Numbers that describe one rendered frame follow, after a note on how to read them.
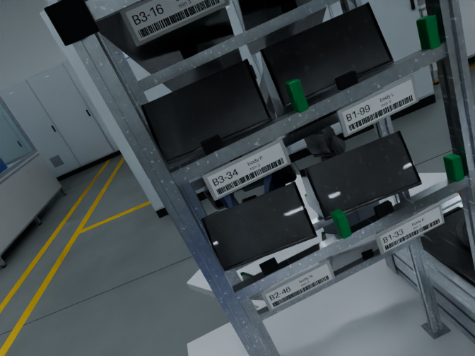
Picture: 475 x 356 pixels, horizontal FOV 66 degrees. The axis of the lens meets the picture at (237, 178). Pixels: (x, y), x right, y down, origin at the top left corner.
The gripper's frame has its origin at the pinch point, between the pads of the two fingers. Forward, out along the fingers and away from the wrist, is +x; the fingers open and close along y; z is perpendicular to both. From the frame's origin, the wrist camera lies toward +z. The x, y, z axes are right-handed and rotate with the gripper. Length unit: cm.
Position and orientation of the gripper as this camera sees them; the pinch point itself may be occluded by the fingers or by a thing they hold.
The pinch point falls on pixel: (250, 198)
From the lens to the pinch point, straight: 71.3
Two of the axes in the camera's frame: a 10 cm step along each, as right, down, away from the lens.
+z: -4.6, -6.8, -5.7
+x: 0.2, 6.3, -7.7
